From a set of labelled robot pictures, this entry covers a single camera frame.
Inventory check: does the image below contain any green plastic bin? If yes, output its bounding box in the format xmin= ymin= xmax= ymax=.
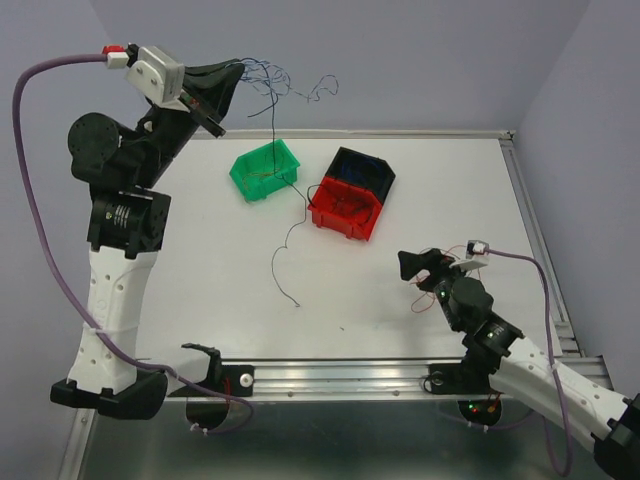
xmin=229 ymin=139 xmax=300 ymax=202

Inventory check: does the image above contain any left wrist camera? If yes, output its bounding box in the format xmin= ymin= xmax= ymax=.
xmin=102 ymin=44 xmax=187 ymax=111

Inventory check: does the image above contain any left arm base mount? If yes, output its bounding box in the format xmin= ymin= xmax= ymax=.
xmin=181 ymin=342 xmax=255 ymax=398

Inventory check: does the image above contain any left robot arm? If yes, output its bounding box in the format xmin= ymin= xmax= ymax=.
xmin=50 ymin=60 xmax=245 ymax=420

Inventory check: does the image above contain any black ribbon cable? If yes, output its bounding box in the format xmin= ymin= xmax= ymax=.
xmin=305 ymin=182 xmax=376 ymax=226

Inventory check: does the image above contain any red plastic bin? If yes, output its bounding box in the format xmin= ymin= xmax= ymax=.
xmin=308 ymin=176 xmax=383 ymax=241

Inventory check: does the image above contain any aluminium mounting rail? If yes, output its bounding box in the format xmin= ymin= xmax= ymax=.
xmin=164 ymin=355 xmax=616 ymax=401

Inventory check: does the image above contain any blue thin wire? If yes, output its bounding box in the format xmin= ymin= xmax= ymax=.
xmin=239 ymin=57 xmax=340 ymax=121

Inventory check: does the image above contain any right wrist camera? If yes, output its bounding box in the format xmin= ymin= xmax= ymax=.
xmin=452 ymin=240 xmax=490 ymax=272

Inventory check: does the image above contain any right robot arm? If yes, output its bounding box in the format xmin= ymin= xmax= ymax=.
xmin=398 ymin=240 xmax=639 ymax=479

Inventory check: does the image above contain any black plastic bin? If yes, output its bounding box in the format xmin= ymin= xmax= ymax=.
xmin=325 ymin=147 xmax=396 ymax=204

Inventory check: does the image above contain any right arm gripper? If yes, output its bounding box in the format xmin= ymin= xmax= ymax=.
xmin=397 ymin=247 xmax=474 ymax=331

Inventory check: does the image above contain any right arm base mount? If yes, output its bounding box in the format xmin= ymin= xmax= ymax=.
xmin=422 ymin=353 xmax=496 ymax=396

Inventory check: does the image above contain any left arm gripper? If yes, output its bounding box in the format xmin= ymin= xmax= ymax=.
xmin=133 ymin=58 xmax=245 ymax=189

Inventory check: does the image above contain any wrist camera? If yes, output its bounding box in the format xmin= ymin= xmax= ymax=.
xmin=452 ymin=240 xmax=490 ymax=272
xmin=102 ymin=44 xmax=187 ymax=111

